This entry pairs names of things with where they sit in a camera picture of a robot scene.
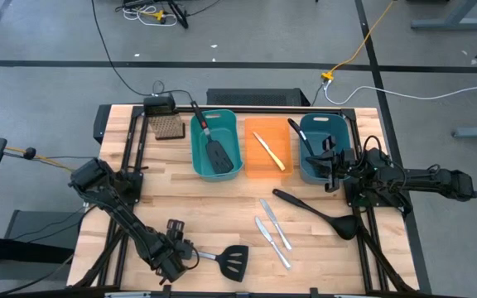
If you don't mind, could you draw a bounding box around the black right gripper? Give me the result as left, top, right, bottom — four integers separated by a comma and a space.
306, 136, 355, 194

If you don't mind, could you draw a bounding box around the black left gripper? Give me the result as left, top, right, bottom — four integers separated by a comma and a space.
151, 219, 200, 286

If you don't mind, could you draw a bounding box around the black ladle silver-marked handle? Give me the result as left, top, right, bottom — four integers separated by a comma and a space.
287, 118, 318, 161

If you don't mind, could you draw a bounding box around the black spatula steel shaft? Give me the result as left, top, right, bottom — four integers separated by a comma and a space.
196, 244, 250, 283

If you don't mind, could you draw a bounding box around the gold-handled table knife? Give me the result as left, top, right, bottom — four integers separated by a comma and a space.
253, 131, 287, 172

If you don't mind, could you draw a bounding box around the plain black ladle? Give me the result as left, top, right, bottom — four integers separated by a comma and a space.
272, 188, 359, 241

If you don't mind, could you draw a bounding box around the silver table knife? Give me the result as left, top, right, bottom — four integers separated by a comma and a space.
254, 215, 292, 271
258, 198, 293, 252

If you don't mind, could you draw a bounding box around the black spatula red-marked handle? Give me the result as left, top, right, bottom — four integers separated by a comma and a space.
190, 100, 235, 175

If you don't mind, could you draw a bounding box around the blue-grey plastic bin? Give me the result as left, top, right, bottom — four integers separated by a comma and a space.
299, 113, 352, 185

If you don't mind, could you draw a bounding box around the orange translucent plastic tray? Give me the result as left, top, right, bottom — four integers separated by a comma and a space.
243, 117, 295, 179

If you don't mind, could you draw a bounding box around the black perforated box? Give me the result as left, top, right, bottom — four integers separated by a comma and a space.
206, 87, 311, 107

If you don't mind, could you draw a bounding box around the teal plastic bin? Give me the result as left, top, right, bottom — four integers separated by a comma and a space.
190, 108, 243, 182

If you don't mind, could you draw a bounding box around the metal box grater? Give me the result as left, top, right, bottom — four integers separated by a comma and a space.
143, 94, 186, 141

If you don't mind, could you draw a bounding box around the black side beam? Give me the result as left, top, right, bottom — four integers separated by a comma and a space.
0, 233, 76, 266

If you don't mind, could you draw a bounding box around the grey desk leg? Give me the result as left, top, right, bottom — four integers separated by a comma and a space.
410, 0, 477, 32

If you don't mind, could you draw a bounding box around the black floor tool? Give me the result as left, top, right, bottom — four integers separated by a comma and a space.
166, 0, 190, 30

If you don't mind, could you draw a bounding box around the black aluminium rig frame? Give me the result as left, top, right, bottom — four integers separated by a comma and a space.
72, 103, 432, 298

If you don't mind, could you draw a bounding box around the yellow extension cable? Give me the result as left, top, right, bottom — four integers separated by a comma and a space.
320, 0, 396, 82

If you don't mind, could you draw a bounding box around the white floor cable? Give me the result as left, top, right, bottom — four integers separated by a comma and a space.
323, 78, 477, 106

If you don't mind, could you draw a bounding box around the yellow strap with black knob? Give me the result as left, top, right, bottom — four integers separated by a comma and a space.
2, 145, 76, 173

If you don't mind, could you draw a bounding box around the white and yellow cable bundle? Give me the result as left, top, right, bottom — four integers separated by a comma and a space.
113, 0, 180, 28

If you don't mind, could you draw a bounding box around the long black floor cable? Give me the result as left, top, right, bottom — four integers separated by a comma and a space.
90, 0, 194, 104

